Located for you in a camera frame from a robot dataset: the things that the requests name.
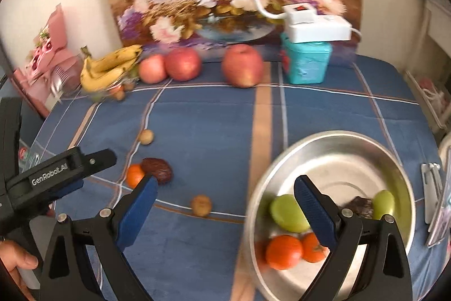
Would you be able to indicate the large red apple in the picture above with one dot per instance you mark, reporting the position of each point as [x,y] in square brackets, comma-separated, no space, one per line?
[243,65]

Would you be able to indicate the round metal plate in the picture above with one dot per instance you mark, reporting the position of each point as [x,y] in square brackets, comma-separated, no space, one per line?
[334,163]

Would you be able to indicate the small tan longan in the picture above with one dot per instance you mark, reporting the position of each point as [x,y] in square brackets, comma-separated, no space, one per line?
[145,137]
[119,94]
[201,205]
[129,86]

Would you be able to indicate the wrinkled brown date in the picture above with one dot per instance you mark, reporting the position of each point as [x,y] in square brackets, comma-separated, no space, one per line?
[158,168]
[361,207]

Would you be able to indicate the small orange mandarin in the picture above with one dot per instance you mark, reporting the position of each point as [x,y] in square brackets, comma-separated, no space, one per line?
[312,248]
[134,176]
[283,251]

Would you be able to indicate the large green jujube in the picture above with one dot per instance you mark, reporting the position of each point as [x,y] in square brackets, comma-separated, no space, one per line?
[287,213]

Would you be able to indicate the white furniture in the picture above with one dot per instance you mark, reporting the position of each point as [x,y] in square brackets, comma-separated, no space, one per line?
[433,50]

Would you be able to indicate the pink flower bouquet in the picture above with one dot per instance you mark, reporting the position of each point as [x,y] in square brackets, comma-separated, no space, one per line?
[49,50]

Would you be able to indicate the small green jujube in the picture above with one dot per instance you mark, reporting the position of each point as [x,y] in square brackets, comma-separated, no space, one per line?
[384,204]

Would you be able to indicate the yellow banana bunch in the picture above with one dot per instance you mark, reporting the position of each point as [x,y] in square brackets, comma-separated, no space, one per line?
[105,64]

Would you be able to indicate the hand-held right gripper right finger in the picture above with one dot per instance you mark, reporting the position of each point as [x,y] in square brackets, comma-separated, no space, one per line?
[313,209]

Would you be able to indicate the clear glass mug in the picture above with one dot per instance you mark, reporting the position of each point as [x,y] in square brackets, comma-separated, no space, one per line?
[30,158]

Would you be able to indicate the person's left hand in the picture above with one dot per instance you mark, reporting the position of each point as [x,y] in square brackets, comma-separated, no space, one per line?
[17,258]

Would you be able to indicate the blue plaid tablecloth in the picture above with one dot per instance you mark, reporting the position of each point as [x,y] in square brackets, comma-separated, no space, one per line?
[211,128]

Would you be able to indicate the teal tin box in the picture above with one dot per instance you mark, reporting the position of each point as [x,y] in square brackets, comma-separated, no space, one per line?
[306,63]

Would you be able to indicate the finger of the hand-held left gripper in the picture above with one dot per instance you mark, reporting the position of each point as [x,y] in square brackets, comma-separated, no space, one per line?
[95,161]
[67,191]

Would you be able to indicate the white plastic object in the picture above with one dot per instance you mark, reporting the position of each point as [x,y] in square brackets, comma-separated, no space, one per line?
[431,188]

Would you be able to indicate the pale pink apple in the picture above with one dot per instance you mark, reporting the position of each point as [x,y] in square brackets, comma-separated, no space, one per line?
[152,68]

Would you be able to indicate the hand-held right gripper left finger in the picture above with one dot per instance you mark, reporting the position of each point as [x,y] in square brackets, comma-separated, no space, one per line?
[139,213]

